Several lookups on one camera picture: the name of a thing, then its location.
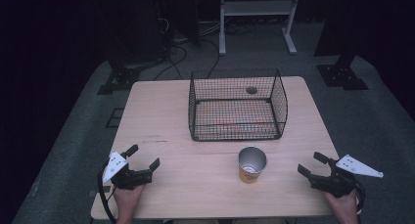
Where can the person's left hand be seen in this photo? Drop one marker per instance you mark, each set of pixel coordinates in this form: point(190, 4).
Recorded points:
point(128, 197)

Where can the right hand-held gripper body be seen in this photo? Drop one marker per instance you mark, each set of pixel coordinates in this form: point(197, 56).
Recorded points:
point(339, 178)

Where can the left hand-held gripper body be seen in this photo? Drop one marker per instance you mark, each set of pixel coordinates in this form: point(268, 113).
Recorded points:
point(125, 175)

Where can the black stand base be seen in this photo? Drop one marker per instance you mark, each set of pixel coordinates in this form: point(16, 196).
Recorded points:
point(342, 75)
point(119, 79)

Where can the white metal desk frame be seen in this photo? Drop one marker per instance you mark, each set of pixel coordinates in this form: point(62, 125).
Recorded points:
point(257, 18)

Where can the metal cup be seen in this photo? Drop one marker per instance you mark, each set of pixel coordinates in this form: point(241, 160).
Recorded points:
point(251, 165)

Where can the person's right hand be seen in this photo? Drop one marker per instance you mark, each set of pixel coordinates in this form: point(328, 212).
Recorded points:
point(342, 204)

